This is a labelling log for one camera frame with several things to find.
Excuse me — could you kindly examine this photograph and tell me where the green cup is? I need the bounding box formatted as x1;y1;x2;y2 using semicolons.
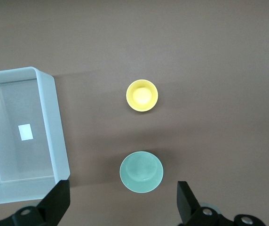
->
119;151;164;194

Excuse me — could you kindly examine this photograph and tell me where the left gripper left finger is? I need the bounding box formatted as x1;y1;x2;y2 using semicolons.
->
0;180;71;226

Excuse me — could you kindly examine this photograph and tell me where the translucent plastic bin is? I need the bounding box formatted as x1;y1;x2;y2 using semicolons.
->
0;66;71;207

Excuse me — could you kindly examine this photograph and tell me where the white label sticker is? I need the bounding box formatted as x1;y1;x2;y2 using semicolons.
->
18;123;33;141

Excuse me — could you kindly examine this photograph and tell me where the yellow plastic cup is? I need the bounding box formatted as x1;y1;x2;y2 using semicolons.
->
126;79;159;113

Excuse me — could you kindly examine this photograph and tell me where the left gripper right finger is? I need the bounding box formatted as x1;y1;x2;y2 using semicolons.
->
177;181;266;226

